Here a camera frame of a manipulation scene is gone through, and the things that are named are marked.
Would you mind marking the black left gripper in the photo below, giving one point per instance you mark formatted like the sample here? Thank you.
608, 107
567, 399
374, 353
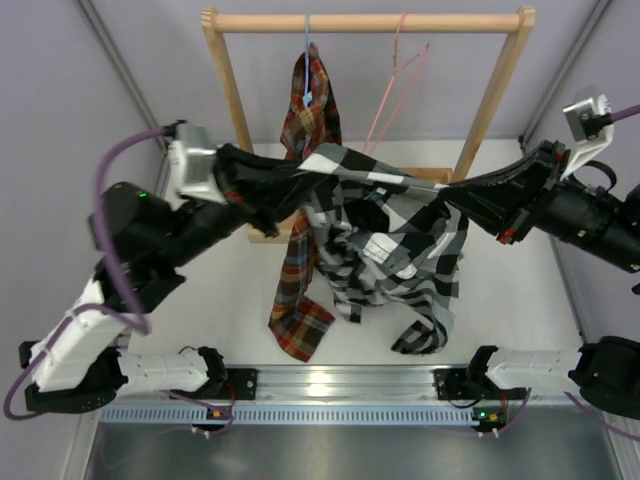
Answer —
262, 185

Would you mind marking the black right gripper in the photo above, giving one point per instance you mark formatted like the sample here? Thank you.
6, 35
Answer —
504, 201

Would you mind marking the black white checkered shirt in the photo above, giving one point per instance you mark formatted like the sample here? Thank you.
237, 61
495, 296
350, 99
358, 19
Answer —
385, 237

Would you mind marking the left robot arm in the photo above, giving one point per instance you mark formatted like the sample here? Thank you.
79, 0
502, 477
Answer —
144, 243

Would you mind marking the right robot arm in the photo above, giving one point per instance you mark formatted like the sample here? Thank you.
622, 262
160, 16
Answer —
605, 373

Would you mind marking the brown red plaid shirt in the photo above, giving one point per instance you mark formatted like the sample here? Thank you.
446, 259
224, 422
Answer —
297, 322

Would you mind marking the wooden clothes rack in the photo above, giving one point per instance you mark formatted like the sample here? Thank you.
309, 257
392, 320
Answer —
516, 27

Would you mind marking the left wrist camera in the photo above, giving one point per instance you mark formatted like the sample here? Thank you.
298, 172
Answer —
192, 155

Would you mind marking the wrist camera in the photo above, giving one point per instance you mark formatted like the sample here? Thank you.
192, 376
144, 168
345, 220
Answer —
589, 120
192, 155

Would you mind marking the blue wire hanger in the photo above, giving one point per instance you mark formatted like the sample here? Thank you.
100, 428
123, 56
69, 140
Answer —
307, 95

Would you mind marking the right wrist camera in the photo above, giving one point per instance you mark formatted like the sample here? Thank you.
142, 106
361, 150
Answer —
589, 120

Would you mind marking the pink wire hanger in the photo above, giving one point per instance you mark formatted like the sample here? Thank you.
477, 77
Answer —
404, 74

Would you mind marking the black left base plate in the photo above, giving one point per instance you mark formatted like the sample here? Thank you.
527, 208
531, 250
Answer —
241, 384

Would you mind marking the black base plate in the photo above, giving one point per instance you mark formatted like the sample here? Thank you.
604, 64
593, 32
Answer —
241, 384
463, 389

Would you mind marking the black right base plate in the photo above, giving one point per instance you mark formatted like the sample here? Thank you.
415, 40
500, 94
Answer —
463, 389

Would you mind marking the aluminium mounting rail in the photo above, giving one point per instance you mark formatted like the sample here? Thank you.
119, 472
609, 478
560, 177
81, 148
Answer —
354, 384

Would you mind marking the grey slotted cable duct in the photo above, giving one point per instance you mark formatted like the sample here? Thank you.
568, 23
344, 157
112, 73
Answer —
349, 415

